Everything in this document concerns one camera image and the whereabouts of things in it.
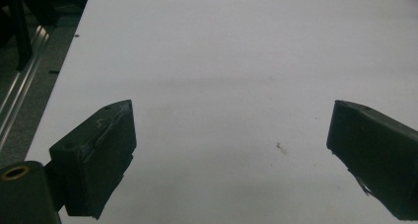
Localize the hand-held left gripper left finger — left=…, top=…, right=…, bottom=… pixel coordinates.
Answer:
left=48, top=99, right=138, bottom=220

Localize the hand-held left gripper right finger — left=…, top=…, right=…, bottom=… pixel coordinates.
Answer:
left=325, top=100, right=418, bottom=222

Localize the black metal stand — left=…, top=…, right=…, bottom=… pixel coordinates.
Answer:
left=0, top=0, right=94, bottom=72

